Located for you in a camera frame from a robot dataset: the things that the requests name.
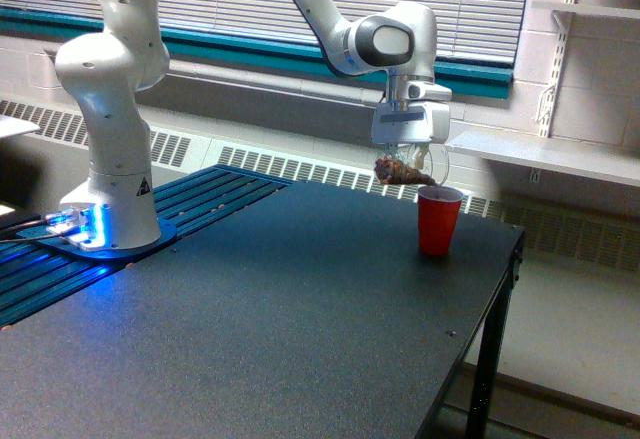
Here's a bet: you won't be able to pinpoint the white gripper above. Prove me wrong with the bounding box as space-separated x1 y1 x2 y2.
371 75 452 168

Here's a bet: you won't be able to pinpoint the clear plastic cup with nuts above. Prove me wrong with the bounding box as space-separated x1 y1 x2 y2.
374 144 450 186

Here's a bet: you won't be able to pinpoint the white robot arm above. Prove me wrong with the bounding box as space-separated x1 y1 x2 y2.
48 0 452 252

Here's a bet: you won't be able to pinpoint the red plastic cup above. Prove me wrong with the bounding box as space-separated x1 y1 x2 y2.
418 186 464 256

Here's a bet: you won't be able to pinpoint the black table leg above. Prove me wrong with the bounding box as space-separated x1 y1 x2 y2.
465 237 524 438

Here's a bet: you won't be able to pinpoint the white radiator vent cover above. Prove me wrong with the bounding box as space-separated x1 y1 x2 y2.
1 99 639 272

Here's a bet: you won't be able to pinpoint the white object at left edge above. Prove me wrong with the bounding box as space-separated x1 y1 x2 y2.
0 115 40 139

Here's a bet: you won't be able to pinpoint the blue slotted mounting plate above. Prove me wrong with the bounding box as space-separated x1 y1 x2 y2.
1 165 291 326

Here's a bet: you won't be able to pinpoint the white upper wall shelf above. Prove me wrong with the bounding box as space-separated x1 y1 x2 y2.
531 1 640 20

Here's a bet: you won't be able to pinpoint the white wall shelf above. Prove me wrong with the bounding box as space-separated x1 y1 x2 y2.
448 129 639 187
531 1 640 20

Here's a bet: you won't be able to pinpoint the white lower wall shelf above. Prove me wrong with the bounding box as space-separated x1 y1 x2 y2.
448 129 639 187

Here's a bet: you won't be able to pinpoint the white shelf bracket rail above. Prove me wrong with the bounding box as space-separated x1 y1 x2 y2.
535 0 576 138

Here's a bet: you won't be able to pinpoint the black cables at base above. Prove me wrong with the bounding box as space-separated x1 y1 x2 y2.
0 213 66 246

